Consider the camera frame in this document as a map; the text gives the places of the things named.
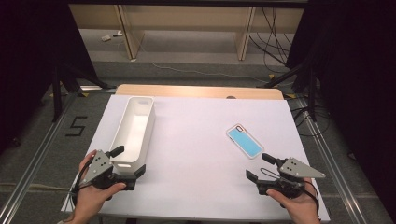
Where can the black curtain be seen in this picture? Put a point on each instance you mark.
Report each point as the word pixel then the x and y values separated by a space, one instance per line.
pixel 358 77

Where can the black tripod stand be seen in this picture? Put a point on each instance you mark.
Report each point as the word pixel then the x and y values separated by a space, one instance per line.
pixel 312 93
pixel 25 62
pixel 57 99

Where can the blue translucent phone case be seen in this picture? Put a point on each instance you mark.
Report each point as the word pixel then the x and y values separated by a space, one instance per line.
pixel 245 141

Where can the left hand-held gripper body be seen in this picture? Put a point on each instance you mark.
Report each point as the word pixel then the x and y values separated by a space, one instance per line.
pixel 99 165

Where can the small white plug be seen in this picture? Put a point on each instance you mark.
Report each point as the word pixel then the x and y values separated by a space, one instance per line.
pixel 118 33

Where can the white plastic storage box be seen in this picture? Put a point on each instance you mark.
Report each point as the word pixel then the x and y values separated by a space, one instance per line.
pixel 132 133

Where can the person's right hand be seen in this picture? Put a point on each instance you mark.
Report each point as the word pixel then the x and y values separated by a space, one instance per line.
pixel 300 208

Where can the beige wooden desk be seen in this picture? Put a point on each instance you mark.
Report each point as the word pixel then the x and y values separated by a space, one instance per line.
pixel 186 18

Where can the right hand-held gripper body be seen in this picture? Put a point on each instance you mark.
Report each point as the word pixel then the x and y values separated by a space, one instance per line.
pixel 299 169

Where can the white power adapter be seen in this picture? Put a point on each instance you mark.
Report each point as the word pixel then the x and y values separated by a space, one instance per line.
pixel 106 38

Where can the person's left hand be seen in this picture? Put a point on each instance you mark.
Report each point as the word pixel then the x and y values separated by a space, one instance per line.
pixel 90 200

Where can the short aluminium floor rail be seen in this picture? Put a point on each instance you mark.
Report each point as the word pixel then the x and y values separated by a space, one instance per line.
pixel 96 88

